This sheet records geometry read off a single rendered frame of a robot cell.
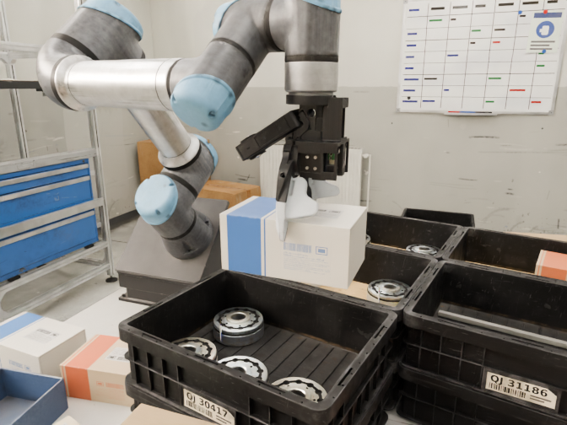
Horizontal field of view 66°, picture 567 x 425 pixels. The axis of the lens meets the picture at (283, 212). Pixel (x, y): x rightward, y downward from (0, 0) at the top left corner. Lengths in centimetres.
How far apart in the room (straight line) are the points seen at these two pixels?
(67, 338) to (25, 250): 178
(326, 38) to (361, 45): 353
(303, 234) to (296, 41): 26
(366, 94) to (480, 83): 93
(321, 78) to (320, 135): 8
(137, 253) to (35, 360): 45
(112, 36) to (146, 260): 66
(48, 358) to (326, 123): 76
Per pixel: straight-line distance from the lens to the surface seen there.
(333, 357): 87
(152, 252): 135
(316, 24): 61
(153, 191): 115
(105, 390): 102
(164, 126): 109
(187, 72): 62
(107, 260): 331
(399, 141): 409
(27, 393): 109
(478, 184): 412
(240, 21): 66
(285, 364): 85
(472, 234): 137
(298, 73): 61
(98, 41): 93
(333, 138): 62
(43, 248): 292
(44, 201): 288
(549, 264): 125
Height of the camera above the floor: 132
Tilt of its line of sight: 16 degrees down
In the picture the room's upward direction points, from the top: straight up
